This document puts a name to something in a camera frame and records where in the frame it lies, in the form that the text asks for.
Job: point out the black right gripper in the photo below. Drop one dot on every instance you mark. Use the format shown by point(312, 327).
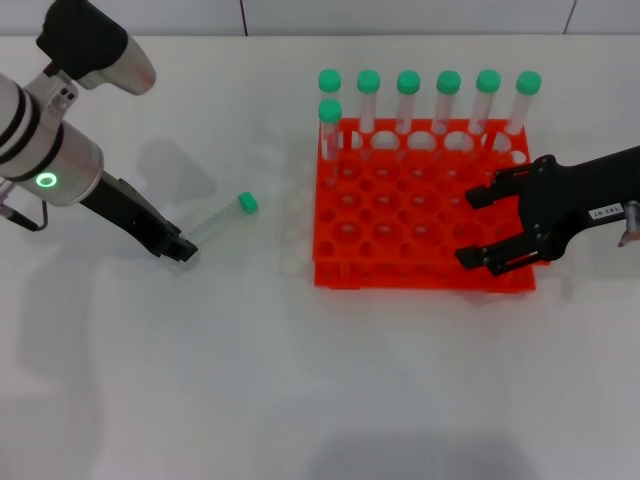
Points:
point(575, 200)

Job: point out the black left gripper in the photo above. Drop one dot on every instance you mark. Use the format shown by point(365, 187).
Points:
point(125, 207)

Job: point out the green-capped clear test tube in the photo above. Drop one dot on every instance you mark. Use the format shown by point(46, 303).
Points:
point(220, 217)
point(448, 82)
point(488, 81)
point(330, 112)
point(528, 83)
point(329, 81)
point(368, 82)
point(408, 82)

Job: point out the orange plastic test tube rack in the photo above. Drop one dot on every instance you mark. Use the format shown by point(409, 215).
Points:
point(390, 215)

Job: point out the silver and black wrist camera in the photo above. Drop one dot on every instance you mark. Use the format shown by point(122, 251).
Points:
point(95, 45)

